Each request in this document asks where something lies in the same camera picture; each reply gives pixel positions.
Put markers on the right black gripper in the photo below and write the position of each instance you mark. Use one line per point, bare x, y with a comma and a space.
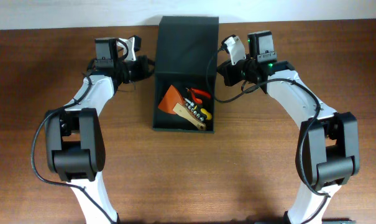
226, 69

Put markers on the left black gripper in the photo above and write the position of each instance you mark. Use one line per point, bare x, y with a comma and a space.
141, 62

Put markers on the orange scraper wooden handle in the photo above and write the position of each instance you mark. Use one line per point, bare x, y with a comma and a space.
173, 103

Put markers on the red handled cutting pliers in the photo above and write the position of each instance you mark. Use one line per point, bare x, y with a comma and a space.
198, 96

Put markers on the black cardboard box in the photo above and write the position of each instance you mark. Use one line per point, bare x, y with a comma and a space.
185, 58

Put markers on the yellow black stubby screwdriver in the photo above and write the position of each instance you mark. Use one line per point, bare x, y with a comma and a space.
206, 113

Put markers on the orange socket bit rail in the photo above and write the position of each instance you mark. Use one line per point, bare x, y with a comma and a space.
191, 106

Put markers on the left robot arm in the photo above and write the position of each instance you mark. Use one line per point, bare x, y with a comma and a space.
73, 139

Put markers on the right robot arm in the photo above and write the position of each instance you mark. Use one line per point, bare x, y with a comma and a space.
327, 154

